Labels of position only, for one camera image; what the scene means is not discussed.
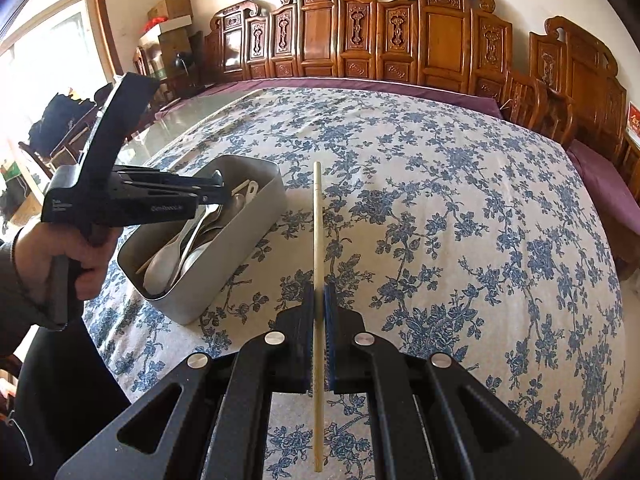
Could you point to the carved wooden bench right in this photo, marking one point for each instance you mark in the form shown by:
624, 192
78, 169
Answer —
571, 93

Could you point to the carved wooden bench back centre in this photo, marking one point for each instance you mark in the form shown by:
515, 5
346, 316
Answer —
455, 45

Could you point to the wooden chair by window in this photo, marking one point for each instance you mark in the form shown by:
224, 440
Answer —
79, 130

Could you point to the metal spoon in tray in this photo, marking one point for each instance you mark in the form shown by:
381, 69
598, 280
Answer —
214, 220

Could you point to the blue floral tablecloth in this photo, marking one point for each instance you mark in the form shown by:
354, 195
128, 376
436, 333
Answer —
447, 229

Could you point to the dark sleeved left forearm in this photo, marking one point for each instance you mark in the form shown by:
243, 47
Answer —
18, 313

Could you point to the carved wooden bench back left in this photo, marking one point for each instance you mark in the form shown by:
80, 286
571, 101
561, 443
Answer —
301, 38

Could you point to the purple bench cushion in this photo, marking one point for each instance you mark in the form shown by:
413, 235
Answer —
604, 184

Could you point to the carved wooden bench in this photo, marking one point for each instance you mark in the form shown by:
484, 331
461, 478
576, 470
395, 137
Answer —
455, 45
301, 38
571, 93

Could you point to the black bag on chair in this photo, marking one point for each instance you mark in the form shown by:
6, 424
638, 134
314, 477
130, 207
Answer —
61, 113

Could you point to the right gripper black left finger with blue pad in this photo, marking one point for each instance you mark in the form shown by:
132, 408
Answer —
276, 361

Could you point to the grey metal utensil tray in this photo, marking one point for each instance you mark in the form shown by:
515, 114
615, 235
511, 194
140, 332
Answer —
198, 285

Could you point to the red paper box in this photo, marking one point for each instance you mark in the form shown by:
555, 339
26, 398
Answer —
633, 120

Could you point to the person's left hand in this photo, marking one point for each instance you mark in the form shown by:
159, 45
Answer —
36, 247

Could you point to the white plastic fork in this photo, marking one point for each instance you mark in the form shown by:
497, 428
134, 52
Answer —
190, 229

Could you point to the stacked cardboard boxes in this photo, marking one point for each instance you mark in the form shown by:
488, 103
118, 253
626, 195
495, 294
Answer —
164, 49

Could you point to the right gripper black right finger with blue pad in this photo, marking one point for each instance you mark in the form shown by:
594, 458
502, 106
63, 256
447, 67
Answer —
394, 383

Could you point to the wooden window frame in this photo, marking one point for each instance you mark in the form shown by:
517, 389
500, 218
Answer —
32, 13

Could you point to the light wooden chopstick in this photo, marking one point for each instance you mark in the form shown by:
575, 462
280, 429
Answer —
319, 338

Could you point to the light wooden chopstick crosswise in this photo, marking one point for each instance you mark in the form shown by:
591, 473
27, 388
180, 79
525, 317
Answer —
173, 239

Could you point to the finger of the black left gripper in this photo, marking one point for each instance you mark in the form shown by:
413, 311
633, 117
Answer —
210, 190

